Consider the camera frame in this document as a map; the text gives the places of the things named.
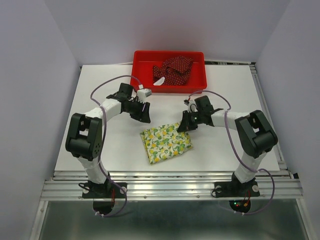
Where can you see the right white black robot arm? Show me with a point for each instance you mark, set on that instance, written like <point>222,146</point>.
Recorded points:
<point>256,136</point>

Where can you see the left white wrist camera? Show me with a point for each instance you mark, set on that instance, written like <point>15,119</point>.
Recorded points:
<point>143,94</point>

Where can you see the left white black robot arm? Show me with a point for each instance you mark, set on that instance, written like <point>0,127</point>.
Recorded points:
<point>87,132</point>

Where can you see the red polka dot skirt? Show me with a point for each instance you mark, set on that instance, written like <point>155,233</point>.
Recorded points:
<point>174,71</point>

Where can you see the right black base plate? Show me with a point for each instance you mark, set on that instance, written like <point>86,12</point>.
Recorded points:
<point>228,189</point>

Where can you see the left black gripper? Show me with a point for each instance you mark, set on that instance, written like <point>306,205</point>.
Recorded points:
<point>143,116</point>

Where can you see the lemon print skirt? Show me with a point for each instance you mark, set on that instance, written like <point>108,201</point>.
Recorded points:
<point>165,142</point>

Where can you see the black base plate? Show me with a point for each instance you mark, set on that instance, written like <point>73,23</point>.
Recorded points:
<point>117,190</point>
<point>228,189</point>

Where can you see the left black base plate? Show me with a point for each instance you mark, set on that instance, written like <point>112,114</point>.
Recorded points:
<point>117,190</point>

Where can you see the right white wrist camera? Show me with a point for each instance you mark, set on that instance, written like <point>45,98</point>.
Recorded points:
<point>191,105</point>

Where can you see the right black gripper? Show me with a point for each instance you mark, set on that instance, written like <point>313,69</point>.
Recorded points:
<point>185,124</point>

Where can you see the aluminium mounting rail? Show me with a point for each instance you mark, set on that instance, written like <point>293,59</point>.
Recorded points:
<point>161,186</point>

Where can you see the red plastic bin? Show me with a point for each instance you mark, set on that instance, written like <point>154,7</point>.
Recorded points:
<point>144,60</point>

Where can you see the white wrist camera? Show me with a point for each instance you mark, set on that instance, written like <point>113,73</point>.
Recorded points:
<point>191,105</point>
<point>143,94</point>

